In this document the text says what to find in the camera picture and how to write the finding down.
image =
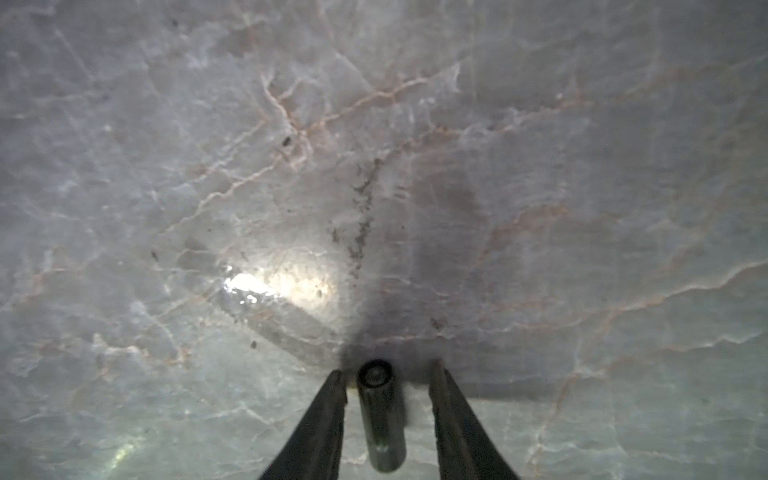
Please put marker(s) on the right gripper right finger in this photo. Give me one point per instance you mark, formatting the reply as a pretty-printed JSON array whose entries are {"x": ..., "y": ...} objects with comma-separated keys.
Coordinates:
[{"x": 464, "y": 449}]

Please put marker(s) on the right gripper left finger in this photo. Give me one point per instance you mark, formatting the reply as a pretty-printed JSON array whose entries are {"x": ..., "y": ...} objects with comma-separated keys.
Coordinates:
[{"x": 313, "y": 451}]

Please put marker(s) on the black pen cap two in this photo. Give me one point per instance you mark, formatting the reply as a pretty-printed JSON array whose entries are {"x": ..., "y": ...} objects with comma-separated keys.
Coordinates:
[{"x": 383, "y": 414}]

